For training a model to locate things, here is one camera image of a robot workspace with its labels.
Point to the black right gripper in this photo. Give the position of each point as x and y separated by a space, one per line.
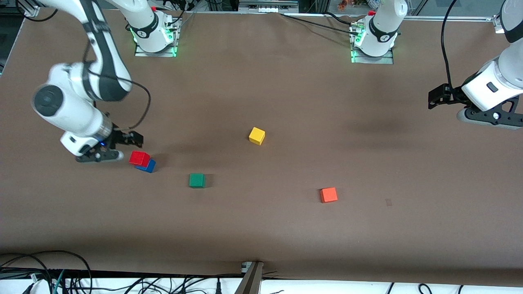
121 137

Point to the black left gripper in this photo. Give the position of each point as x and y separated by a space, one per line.
450 95

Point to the red wooden block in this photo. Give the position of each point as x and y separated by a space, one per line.
139 158

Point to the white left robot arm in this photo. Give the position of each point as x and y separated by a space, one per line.
386 20

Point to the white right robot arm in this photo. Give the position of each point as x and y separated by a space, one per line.
69 106

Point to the blue wooden block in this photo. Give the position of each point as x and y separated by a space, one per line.
148 167

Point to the green wooden block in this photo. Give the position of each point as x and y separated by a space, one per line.
197 180

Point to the yellow wooden block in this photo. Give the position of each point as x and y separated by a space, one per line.
256 135

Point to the orange wooden block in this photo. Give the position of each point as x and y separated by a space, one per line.
328 194

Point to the brown table cover sheet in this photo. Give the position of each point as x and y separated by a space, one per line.
261 81

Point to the aluminium corner profile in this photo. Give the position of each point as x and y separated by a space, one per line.
29 9

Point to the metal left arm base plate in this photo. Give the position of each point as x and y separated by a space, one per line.
386 60

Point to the aluminium table edge rail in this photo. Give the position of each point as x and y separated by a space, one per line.
449 18

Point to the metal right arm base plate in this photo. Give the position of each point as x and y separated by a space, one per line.
163 54

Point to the aluminium corner bracket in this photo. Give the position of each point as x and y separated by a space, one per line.
499 23

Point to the metal camera post bracket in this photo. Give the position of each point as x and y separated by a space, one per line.
251 281

